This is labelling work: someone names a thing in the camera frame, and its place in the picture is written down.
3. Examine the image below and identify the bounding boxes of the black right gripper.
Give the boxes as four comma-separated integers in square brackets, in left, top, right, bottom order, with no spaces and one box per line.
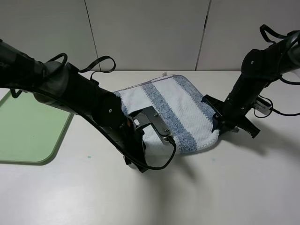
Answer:
[202,95,260,138]

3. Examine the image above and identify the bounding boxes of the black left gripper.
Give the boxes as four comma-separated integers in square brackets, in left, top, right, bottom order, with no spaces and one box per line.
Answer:
[103,110,148,173]

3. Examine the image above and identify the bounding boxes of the blue white striped towel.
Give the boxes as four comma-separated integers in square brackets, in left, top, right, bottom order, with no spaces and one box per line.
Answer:
[115,75,219,154]

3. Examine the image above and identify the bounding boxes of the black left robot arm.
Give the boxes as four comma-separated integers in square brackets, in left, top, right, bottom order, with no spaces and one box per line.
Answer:
[0,41,150,173]

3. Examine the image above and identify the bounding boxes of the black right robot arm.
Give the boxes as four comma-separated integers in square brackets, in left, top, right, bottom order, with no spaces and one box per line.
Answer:
[202,24,300,138]

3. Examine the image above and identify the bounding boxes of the green plastic tray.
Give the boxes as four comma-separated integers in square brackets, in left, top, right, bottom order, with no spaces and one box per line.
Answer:
[0,92,73,165]

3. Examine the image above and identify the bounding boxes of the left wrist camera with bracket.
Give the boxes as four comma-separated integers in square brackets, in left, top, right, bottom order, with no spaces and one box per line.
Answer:
[129,106,174,142]

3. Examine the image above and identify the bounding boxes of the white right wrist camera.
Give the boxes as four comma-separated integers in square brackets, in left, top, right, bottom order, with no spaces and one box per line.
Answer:
[252,97,272,116]

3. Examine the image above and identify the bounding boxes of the black left camera cable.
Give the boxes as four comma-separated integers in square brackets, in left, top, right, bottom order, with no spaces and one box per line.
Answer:
[77,55,177,170]

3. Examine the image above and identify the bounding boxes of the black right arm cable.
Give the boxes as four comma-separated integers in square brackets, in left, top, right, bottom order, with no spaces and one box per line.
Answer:
[254,24,300,117]

